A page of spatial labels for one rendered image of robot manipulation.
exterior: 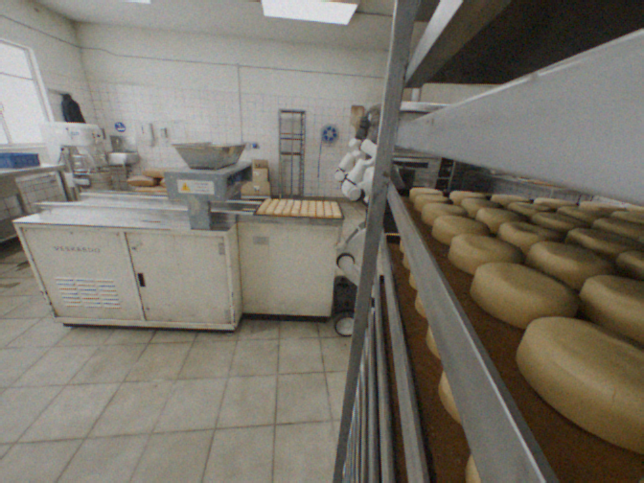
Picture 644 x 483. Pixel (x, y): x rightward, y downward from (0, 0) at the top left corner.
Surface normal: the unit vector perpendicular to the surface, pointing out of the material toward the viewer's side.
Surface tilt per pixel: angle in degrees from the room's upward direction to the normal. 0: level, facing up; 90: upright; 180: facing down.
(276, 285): 90
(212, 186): 90
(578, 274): 90
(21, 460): 0
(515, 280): 0
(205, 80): 90
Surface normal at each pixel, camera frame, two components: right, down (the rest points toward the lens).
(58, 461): 0.05, -0.93
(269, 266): 0.00, 0.37
